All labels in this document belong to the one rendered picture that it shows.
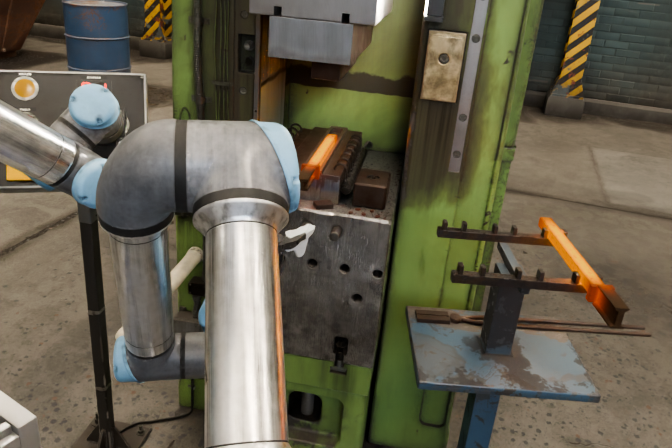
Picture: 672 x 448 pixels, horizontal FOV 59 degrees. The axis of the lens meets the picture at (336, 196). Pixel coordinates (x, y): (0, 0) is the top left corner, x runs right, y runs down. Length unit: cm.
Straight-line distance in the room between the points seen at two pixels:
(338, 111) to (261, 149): 125
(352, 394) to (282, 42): 98
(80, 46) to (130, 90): 451
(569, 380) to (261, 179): 98
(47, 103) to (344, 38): 71
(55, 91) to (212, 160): 90
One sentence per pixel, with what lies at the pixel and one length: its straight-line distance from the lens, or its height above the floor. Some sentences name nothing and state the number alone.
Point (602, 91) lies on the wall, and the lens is 747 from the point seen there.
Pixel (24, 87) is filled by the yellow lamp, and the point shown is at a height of 117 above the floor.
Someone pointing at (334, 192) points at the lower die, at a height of 95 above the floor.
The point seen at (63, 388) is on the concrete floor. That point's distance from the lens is 242.
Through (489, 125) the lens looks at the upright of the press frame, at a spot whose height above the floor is 113.
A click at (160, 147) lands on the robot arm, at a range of 71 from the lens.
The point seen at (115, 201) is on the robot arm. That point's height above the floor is 122.
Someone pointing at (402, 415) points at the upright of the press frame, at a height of 15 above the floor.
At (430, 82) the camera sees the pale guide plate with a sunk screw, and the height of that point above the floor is 123.
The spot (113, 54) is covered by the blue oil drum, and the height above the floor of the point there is 45.
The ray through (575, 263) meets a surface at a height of 95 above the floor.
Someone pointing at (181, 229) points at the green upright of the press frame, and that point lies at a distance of 186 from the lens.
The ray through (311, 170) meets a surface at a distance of 146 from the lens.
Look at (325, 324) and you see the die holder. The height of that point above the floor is 59.
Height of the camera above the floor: 152
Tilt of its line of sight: 23 degrees down
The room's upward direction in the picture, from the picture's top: 5 degrees clockwise
